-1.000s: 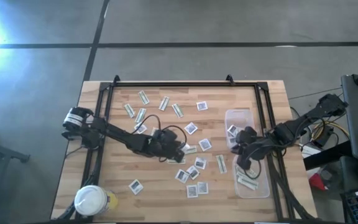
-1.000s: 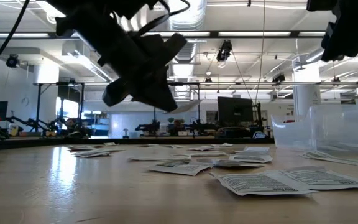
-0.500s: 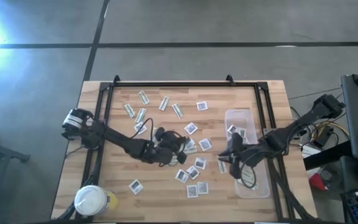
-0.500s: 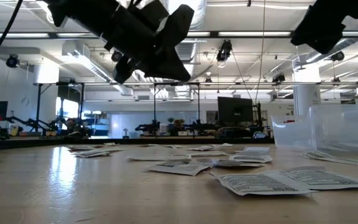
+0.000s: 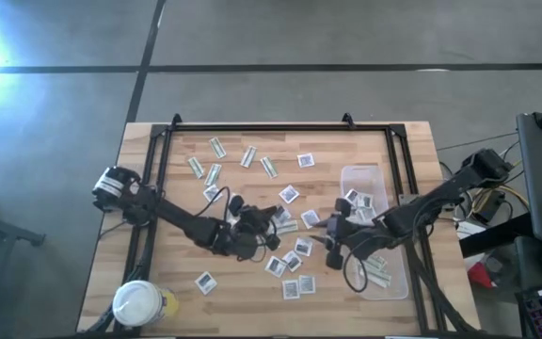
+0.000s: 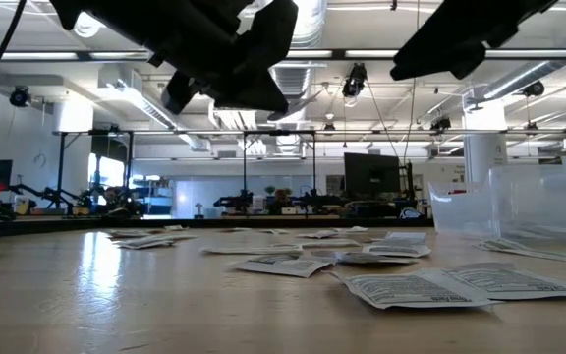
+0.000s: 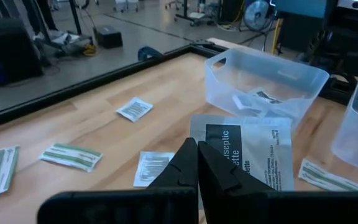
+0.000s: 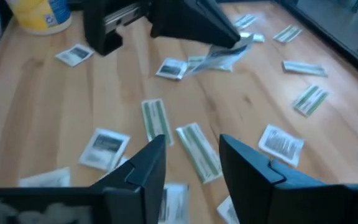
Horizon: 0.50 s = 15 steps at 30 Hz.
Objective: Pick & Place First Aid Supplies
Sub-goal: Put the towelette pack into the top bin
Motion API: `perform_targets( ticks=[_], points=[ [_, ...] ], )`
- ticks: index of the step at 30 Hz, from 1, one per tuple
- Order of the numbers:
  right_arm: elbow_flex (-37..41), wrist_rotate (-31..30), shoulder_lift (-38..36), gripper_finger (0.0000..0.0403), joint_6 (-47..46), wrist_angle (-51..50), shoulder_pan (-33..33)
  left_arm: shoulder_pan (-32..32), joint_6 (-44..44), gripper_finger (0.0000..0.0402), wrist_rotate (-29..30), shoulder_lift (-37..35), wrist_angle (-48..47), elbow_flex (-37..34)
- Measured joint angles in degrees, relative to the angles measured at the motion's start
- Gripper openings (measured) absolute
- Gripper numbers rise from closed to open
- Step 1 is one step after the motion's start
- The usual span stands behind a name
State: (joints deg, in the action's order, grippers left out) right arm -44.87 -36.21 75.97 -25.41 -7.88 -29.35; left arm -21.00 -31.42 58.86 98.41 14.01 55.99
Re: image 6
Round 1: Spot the white round pillar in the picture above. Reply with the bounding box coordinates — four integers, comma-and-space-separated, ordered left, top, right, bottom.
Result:
462, 100, 509, 184

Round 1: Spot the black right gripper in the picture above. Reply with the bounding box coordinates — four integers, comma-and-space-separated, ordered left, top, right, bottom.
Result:
389, 0, 559, 82

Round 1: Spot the black computer monitor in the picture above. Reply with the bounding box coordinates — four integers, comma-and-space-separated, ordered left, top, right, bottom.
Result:
344, 151, 402, 194

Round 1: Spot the black metal workstation frame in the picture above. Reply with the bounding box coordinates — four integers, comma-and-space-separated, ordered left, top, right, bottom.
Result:
55, 128, 136, 210
241, 129, 318, 204

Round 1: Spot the black metal rig frame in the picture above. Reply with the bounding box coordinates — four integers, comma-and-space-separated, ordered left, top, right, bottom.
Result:
0, 217, 435, 241

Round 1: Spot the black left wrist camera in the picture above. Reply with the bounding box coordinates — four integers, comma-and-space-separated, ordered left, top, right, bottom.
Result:
161, 70, 201, 115

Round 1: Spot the silver ventilation duct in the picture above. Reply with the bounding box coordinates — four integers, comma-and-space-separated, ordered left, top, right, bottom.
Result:
479, 22, 566, 102
257, 0, 328, 156

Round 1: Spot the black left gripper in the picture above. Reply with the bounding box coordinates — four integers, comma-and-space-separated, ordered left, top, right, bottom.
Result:
48, 0, 300, 113

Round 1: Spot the blue storage shelf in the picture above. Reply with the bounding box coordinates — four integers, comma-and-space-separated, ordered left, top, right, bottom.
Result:
133, 174, 175, 216

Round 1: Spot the black overhead light bar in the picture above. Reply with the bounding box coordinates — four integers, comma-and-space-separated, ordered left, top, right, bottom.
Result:
0, 47, 566, 62

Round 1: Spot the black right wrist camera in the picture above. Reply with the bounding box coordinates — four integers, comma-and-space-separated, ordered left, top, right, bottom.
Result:
452, 34, 501, 82

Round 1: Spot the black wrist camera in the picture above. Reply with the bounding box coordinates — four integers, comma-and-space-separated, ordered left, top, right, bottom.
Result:
161, 70, 201, 115
452, 34, 501, 82

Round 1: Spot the white rectangular ceiling duct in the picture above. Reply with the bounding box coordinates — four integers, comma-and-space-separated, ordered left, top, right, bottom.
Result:
96, 66, 213, 152

